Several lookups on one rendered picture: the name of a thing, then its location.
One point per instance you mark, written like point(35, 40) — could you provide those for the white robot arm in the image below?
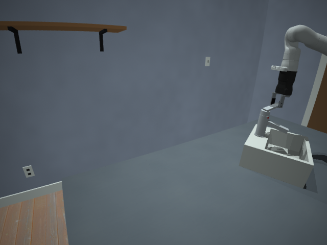
point(305, 35)

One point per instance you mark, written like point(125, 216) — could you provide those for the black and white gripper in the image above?
point(286, 78)

